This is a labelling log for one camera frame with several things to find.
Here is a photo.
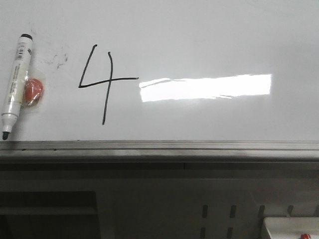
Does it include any red round magnet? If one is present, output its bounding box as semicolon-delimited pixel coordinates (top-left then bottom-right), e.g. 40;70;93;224
24;78;44;105

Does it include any grey aluminium whiteboard frame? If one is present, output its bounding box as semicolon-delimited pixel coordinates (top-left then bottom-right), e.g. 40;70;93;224
0;140;319;170

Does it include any white whiteboard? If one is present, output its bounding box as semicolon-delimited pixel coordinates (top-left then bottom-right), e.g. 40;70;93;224
0;0;319;141

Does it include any small red cap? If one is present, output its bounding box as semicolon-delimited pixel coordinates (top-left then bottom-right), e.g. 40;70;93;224
300;234;311;239

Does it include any white plastic box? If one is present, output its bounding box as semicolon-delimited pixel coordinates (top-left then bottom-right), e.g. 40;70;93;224
261;217;319;239

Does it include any white black whiteboard marker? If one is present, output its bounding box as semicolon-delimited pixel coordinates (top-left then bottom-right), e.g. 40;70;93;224
1;34;33;140

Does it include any white slotted metal panel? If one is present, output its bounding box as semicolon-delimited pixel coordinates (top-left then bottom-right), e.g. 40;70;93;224
95;178;319;239

